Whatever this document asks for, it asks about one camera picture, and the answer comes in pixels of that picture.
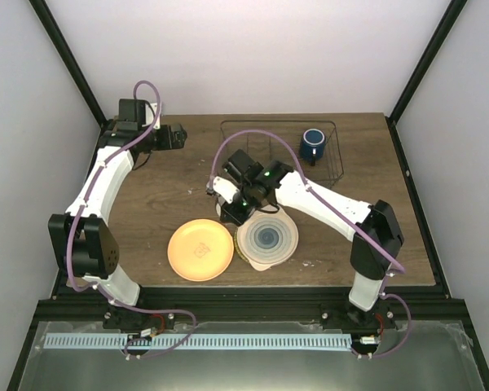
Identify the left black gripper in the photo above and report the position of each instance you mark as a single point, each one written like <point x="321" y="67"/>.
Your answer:
<point x="178" y="142"/>

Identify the dark wire dish rack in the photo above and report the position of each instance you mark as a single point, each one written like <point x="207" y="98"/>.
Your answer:
<point x="268" y="140"/>

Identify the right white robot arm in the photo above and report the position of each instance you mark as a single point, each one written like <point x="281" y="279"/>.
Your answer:
<point x="372" y="229"/>

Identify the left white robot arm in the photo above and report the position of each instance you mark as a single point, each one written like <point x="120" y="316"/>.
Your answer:
<point x="84" y="247"/>

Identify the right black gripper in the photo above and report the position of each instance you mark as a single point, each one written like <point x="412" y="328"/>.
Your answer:
<point x="239" y="218"/>

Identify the orange plastic plate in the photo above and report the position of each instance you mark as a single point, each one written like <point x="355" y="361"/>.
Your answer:
<point x="200" y="250"/>

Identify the black aluminium frame rail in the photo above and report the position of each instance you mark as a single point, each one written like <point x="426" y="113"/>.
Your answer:
<point x="329" y="306"/>

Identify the light blue slotted cable duct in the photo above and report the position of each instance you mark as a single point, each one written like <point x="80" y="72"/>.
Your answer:
<point x="313" y="342"/>

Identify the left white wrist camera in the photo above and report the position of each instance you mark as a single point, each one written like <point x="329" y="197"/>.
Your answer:
<point x="153" y="114"/>

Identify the yellow patterned plate underneath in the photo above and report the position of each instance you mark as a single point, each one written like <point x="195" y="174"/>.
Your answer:
<point x="237" y="246"/>

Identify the blue enamel mug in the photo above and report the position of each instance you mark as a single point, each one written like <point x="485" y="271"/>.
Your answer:
<point x="312" y="145"/>

